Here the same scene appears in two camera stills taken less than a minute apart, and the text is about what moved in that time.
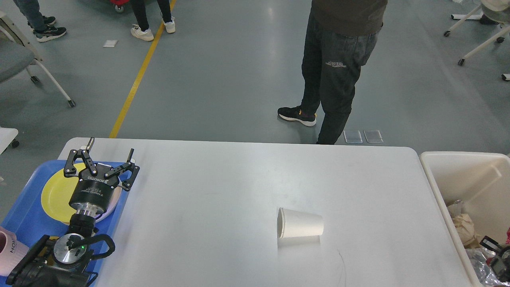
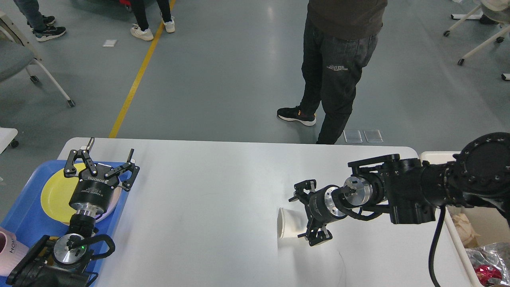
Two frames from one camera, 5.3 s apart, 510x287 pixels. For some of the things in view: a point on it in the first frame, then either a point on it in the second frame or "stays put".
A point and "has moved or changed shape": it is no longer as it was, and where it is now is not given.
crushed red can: [508, 240] -> [484, 272]
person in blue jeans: [40, 24] stays put
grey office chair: [17, 55] stays put
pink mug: [12, 250] stays put
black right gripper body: [501, 266] -> [320, 211]
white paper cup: [293, 223] stays put
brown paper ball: [464, 225] stays put
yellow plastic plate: [57, 193] stays put
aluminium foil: [479, 257] has moved or changed shape
